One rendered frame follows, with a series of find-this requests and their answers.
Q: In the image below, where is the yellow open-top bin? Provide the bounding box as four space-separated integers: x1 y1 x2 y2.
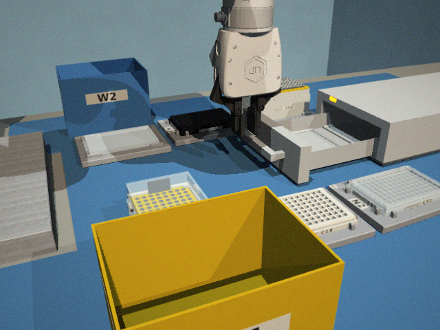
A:
91 186 345 330

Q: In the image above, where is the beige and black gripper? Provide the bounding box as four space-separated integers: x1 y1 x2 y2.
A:
210 25 282 138

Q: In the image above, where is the blue open-top bin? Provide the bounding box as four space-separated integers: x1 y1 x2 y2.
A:
56 58 152 138

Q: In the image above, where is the blue bench mat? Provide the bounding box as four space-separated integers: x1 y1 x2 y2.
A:
0 96 440 330

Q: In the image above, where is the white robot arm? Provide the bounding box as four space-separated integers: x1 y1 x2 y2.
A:
209 0 274 67

